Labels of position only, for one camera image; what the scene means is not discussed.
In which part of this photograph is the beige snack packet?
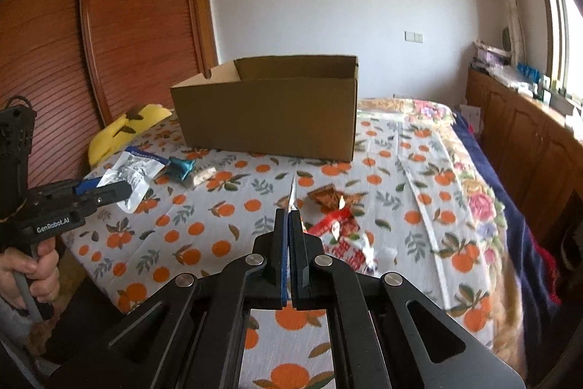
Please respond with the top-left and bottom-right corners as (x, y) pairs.
(184, 167), (216, 188)

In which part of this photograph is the pinkish red snack packet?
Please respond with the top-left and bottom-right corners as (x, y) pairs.
(306, 207), (353, 237)

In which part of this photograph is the brown snack packet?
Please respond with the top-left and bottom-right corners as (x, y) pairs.
(306, 186), (367, 212)

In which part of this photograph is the white paper bag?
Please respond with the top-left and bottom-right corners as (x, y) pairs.
(460, 104), (484, 135)

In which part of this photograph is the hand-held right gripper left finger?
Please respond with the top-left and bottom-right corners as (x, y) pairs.
(46, 208), (292, 389)

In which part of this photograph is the long wooden cabinet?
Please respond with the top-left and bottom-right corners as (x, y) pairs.
(465, 67), (583, 253)

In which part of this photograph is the brown cardboard box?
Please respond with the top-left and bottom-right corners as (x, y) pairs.
(170, 55), (360, 163)

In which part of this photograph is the white red print snack packet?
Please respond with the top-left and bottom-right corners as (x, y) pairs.
(321, 229), (376, 276)

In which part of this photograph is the floral blanket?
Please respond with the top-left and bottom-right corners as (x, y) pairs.
(357, 97), (524, 372)

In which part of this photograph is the white silver snack packet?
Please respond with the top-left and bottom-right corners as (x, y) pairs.
(364, 245), (397, 276)

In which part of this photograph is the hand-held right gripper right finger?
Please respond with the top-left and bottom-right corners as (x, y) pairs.
(290, 209), (525, 389)

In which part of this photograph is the teal snack packet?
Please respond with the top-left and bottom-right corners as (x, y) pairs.
(168, 158), (196, 180)

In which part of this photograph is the yellow plush toy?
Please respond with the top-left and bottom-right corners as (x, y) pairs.
(88, 104), (173, 166)

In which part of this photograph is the wooden framed window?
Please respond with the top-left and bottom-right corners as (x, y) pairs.
(533, 0), (583, 107)

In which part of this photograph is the orange print tablecloth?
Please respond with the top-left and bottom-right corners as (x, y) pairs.
(61, 109), (515, 389)

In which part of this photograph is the person's left hand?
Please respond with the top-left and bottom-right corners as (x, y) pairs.
(0, 240), (61, 310)

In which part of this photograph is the stack of boxes and papers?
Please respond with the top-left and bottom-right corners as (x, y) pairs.
(471, 40), (513, 73)

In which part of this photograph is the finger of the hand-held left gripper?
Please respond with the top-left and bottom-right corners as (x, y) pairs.
(79, 180), (134, 217)
(75, 178), (107, 196)

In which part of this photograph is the wooden slatted wardrobe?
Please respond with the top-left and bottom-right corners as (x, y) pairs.
(0, 0), (219, 244)

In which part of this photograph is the dark blue blanket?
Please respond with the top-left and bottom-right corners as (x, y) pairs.
(451, 106), (566, 308)

